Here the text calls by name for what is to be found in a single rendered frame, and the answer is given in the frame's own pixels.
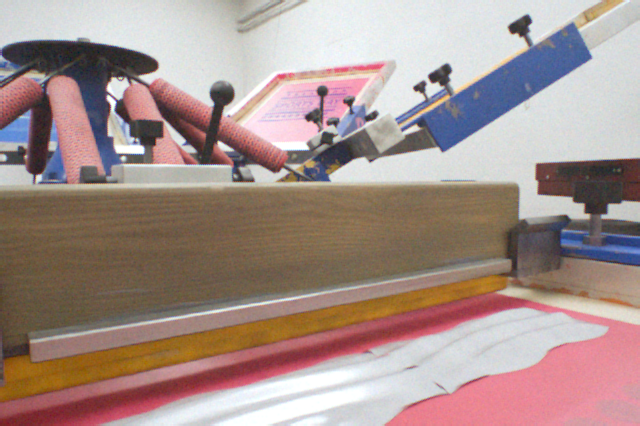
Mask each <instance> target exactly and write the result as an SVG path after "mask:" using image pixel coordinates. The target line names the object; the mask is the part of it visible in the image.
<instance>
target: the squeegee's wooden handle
mask: <svg viewBox="0 0 640 426"><path fill-rule="evenodd" d="M519 202H520V188H519V186H518V184H517V183H515V182H488V181H344V182H186V184H31V185H0V322H1V339H2V347H3V358H4V359H8V358H12V357H17V356H23V355H28V354H29V346H28V333H32V332H38V331H44V330H50V329H56V328H62V327H68V326H75V325H81V324H87V323H93V322H99V321H105V320H112V319H117V320H118V318H119V319H124V318H130V317H136V316H142V315H149V314H155V313H161V312H168V311H174V310H180V309H187V308H193V307H199V306H205V305H212V304H218V303H225V302H231V301H237V300H244V299H250V298H256V297H262V296H269V295H276V294H282V293H288V292H294V290H301V289H308V288H314V287H320V286H327V285H333V284H339V283H347V282H353V281H359V280H365V279H371V278H378V277H385V276H391V275H398V274H404V273H410V272H416V271H423V270H430V269H436V268H442V266H448V265H454V264H462V263H468V262H474V261H480V260H486V259H492V258H505V259H510V257H511V231H512V229H513V228H514V227H515V226H516V225H517V224H518V223H519Z"/></svg>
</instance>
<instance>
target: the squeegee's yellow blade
mask: <svg viewBox="0 0 640 426"><path fill-rule="evenodd" d="M506 279H508V277H503V276H499V275H493V276H488V277H483V278H478V279H473V280H468V281H463V282H458V283H451V284H446V285H441V286H436V287H431V288H425V289H420V290H415V291H410V292H404V294H399V295H393V296H388V297H383V298H378V299H373V300H367V301H362V302H357V303H351V304H345V305H340V306H335V307H330V308H325V309H319V310H314V311H309V312H304V313H298V314H292V315H287V316H282V317H277V318H272V319H266V320H261V321H256V322H250V323H245V325H242V324H240V326H235V325H234V327H229V328H224V329H219V330H214V331H209V332H204V333H199V332H197V334H195V333H192V335H191V334H187V335H182V336H177V337H172V338H167V339H162V340H157V341H150V342H145V343H140V344H135V345H130V346H125V347H120V348H115V349H110V350H105V351H99V352H94V353H89V354H84V355H79V356H74V357H69V358H64V359H61V358H59V359H55V360H49V361H44V362H39V363H31V361H30V357H29V354H28V355H23V356H17V357H12V358H8V359H4V376H5V382H9V381H14V380H19V379H23V378H28V377H32V376H37V375H42V374H47V373H51V372H52V373H56V372H61V371H66V370H70V369H74V368H79V367H84V366H89V365H93V364H98V363H103V362H108V361H112V360H117V359H122V358H127V357H132V356H136V355H139V356H141V355H147V354H152V353H156V352H161V351H166V350H171V349H175V348H180V347H185V346H190V345H195V344H199V343H205V342H210V341H215V340H219V339H224V338H229V337H234V336H240V335H244V334H249V333H254V332H259V331H263V330H269V329H274V328H279V327H283V326H288V325H293V324H299V323H304V322H308V321H313V320H318V318H324V317H328V316H333V315H338V314H343V313H349V312H353V311H358V310H363V309H368V308H373V307H378V306H383V305H388V304H392V303H397V302H403V301H408V300H413V299H417V298H422V297H428V296H433V294H437V293H442V292H447V291H452V290H457V289H462V288H467V287H472V286H477V285H481V284H486V283H491V282H496V281H502V280H506Z"/></svg>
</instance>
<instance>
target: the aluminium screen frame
mask: <svg viewBox="0 0 640 426"><path fill-rule="evenodd" d="M559 262H560V268H559V269H558V270H553V271H549V272H544V273H539V274H534V275H530V277H525V278H520V279H513V278H508V283H512V284H517V285H522V286H527V287H532V288H537V289H542V290H548V291H553V292H558V293H563V294H568V295H573V296H578V297H583V298H588V299H593V300H598V301H603V302H608V303H613V304H618V305H623V306H627V305H628V307H629V306H633V307H638V308H640V266H639V265H632V264H624V263H617V262H609V261H602V260H594V259H587V258H580V257H572V256H564V255H560V261H559Z"/></svg>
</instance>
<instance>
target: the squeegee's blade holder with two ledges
mask: <svg viewBox="0 0 640 426"><path fill-rule="evenodd" d="M511 267H512V260H511V259H505V258H492V259H486V260H480V261H474V262H468V263H462V264H454V265H448V266H442V268H436V269H430V270H423V271H416V272H410V273H404V274H398V275H391V276H385V277H378V278H371V279H365V280H359V281H353V282H347V283H339V284H333V285H327V286H320V287H314V288H308V289H301V290H294V292H288V293H282V294H276V295H269V296H262V297H256V298H250V299H244V300H237V301H231V302H225V303H218V304H212V305H205V306H199V307H193V308H187V309H180V310H174V311H168V312H161V313H155V314H149V315H142V316H136V317H130V318H124V319H119V318H118V320H117V319H112V320H105V321H99V322H93V323H87V324H81V325H75V326H68V327H62V328H56V329H50V330H44V331H38V332H32V333H28V346H29V357H30V361H31V363H39V362H44V361H49V360H55V359H59V358H61V359H64V358H69V357H74V356H79V355H84V354H89V353H94V352H99V351H105V350H110V349H115V348H120V347H125V346H130V345H135V344H140V343H145V342H150V341H157V340H162V339H167V338H172V337H177V336H182V335H187V334H191V335H192V333H195V334H197V332H199V333H204V332H209V331H214V330H219V329H224V328H229V327H234V325H235V326H240V324H242V325H245V323H250V322H256V321H261V320H266V319H272V318H277V317H282V316H287V315H292V314H298V313H304V312H309V311H314V310H319V309H325V308H330V307H335V306H340V305H345V304H351V303H357V302H362V301H367V300H373V299H378V298H383V297H388V296H393V295H399V294H404V292H410V291H415V290H420V289H425V288H431V287H436V286H441V285H446V284H451V283H458V282H463V281H468V280H473V279H478V278H483V277H488V276H493V275H499V274H504V273H505V272H510V271H511Z"/></svg>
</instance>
